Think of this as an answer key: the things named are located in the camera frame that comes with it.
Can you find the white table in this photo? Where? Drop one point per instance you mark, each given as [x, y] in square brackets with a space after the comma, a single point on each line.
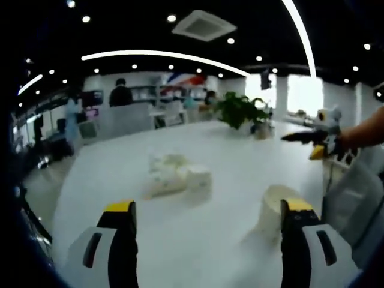
[180, 240]

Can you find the black hanging screen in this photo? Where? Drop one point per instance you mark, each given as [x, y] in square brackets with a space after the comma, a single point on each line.
[264, 80]

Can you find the black tripod stand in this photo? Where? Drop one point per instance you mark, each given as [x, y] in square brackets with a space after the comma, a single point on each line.
[36, 222]

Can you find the long ceiling light strip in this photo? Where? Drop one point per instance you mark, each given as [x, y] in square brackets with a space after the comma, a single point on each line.
[304, 36]

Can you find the grey partition screen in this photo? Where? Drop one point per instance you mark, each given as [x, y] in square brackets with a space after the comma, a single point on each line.
[129, 120]

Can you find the curved ceiling light strip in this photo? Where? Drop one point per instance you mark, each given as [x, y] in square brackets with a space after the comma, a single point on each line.
[162, 53]

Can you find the round ceiling downlights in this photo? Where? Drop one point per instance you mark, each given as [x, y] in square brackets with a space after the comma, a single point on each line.
[171, 18]

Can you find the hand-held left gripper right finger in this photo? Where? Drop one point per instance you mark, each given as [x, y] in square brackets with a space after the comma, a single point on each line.
[295, 255]

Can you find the potted green plant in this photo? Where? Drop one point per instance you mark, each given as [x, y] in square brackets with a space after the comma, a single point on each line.
[237, 109]

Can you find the straight ceiling light strip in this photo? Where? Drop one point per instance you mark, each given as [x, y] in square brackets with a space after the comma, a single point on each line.
[30, 84]

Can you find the white printed paper cup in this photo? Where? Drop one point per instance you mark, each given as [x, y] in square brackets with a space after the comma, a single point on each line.
[270, 216]

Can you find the person's right hand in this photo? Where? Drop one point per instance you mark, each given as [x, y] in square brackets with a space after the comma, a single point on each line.
[345, 147]

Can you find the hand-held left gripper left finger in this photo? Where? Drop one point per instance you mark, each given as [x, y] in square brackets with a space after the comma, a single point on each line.
[120, 255]

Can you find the dark wall display screen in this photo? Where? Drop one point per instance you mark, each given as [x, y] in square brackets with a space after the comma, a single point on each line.
[93, 98]

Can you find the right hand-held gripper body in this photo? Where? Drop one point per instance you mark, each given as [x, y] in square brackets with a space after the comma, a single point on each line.
[328, 120]

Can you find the ceiling air conditioner vent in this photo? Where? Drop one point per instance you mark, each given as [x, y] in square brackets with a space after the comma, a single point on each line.
[204, 25]

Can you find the pile of paper cups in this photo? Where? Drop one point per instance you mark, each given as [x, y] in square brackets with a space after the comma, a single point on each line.
[192, 180]

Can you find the person's grey clothing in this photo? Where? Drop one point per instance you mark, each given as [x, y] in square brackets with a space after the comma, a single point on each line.
[351, 204]

